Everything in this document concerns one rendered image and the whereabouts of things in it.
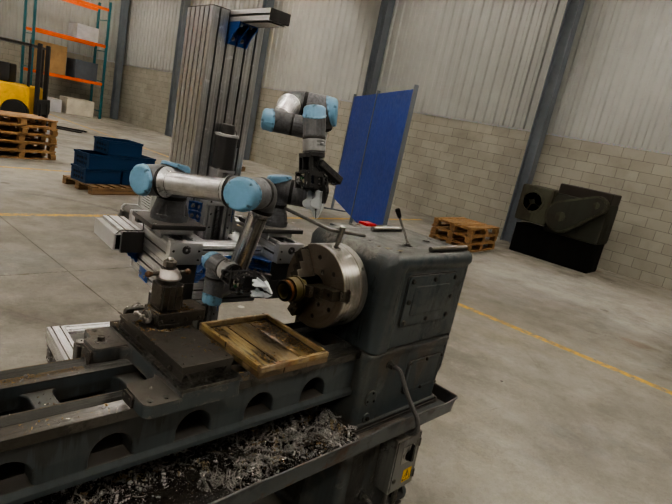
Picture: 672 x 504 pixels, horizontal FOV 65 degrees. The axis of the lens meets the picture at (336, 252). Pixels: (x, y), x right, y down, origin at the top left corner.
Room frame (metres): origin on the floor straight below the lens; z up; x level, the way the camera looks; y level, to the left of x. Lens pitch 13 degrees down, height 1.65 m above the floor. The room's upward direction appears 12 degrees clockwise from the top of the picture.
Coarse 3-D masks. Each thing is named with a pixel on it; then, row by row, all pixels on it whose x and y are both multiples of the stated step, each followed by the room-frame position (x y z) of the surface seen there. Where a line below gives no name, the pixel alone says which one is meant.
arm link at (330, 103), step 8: (312, 96) 2.20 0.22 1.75; (320, 96) 2.21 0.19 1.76; (328, 96) 2.23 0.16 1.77; (304, 104) 2.18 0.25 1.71; (320, 104) 2.18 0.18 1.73; (328, 104) 2.19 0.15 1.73; (336, 104) 2.20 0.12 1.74; (328, 112) 2.18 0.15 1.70; (336, 112) 2.20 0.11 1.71; (328, 120) 2.20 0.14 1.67; (336, 120) 2.23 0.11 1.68; (328, 128) 2.23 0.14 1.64; (296, 192) 2.36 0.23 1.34; (304, 192) 2.34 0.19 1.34; (296, 200) 2.36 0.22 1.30
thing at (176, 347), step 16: (128, 320) 1.47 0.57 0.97; (144, 336) 1.40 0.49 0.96; (160, 336) 1.40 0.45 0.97; (176, 336) 1.43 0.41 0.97; (192, 336) 1.45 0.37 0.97; (160, 352) 1.33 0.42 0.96; (176, 352) 1.33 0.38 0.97; (192, 352) 1.35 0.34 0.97; (208, 352) 1.37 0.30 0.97; (224, 352) 1.39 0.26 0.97; (176, 368) 1.27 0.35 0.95; (192, 368) 1.27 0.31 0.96; (208, 368) 1.31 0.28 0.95; (224, 368) 1.35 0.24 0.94
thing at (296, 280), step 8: (288, 280) 1.74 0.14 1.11; (296, 280) 1.75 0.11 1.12; (304, 280) 1.79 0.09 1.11; (280, 288) 1.75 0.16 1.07; (288, 288) 1.71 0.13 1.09; (296, 288) 1.73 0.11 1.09; (304, 288) 1.75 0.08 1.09; (280, 296) 1.74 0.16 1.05; (288, 296) 1.71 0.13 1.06; (296, 296) 1.73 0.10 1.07
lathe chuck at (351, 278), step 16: (320, 256) 1.85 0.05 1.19; (336, 256) 1.80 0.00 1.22; (352, 256) 1.85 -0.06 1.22; (288, 272) 1.94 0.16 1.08; (320, 272) 1.83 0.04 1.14; (336, 272) 1.78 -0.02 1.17; (352, 272) 1.79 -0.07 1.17; (336, 288) 1.77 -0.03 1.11; (352, 288) 1.77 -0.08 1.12; (320, 304) 1.81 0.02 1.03; (336, 304) 1.76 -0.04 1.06; (352, 304) 1.78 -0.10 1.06; (304, 320) 1.85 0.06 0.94; (320, 320) 1.80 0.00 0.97; (336, 320) 1.76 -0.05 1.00
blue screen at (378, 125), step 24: (360, 96) 10.13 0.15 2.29; (384, 96) 8.28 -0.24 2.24; (408, 96) 7.01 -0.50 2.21; (360, 120) 9.68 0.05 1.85; (384, 120) 7.97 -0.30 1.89; (408, 120) 6.78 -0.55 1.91; (360, 144) 9.26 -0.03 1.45; (384, 144) 7.67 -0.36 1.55; (360, 168) 8.81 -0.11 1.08; (384, 168) 7.38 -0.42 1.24; (336, 192) 10.56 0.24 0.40; (360, 192) 8.50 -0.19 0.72; (384, 192) 7.11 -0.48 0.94; (360, 216) 8.15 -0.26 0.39; (384, 216) 6.81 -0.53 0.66
